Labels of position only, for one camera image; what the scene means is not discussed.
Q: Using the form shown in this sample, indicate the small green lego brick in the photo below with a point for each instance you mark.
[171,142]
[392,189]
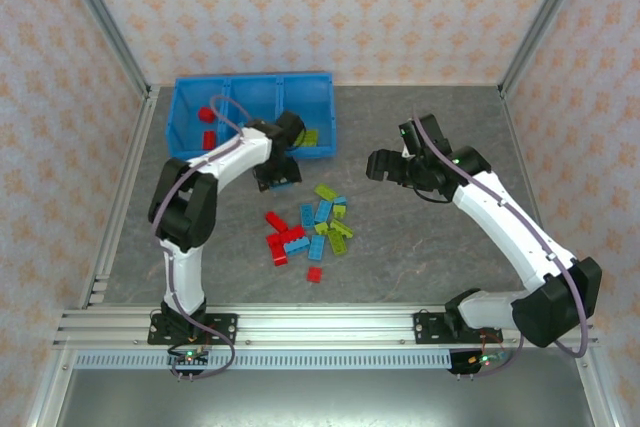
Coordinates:
[320,228]
[340,208]

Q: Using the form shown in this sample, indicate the small red lego brick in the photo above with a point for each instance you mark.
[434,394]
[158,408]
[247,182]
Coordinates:
[315,275]

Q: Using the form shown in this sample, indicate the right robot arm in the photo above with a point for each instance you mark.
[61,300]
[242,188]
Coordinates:
[550,312]

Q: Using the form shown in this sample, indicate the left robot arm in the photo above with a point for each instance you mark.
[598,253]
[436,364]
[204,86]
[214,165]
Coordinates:
[185,207]

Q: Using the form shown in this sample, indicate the small circuit board with LEDs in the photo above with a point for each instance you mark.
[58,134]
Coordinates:
[189,358]
[479,361]

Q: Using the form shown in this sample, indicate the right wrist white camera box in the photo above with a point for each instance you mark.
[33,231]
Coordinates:
[409,148]

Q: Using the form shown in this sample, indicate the aluminium table side rail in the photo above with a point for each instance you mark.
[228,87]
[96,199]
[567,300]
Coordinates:
[145,112]
[510,112]

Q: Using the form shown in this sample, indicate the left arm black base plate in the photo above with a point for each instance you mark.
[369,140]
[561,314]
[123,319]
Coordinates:
[225,328]

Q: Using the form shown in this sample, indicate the long aluminium mounting rail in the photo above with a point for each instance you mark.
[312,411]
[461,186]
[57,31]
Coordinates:
[325,327]

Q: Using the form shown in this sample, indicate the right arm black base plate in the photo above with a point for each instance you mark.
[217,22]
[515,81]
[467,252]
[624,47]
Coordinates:
[424,329]

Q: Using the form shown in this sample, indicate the aluminium frame post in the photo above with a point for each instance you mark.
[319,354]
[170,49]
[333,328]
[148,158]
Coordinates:
[104,17]
[546,17]

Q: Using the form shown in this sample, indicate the short aluminium frame rail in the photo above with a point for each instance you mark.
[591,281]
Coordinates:
[50,392]
[597,392]

